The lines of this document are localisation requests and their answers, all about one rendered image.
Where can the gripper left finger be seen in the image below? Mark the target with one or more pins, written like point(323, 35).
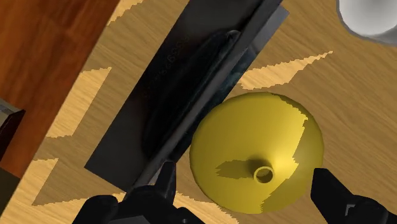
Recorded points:
point(166, 186)

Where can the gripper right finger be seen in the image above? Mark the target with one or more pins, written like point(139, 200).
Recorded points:
point(332, 195)

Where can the black flat trowel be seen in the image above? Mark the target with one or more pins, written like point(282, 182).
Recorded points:
point(133, 124)

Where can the yellow funnel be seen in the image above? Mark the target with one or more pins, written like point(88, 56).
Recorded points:
point(242, 133)

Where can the dark brown box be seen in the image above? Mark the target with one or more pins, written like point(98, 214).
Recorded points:
point(7, 127)

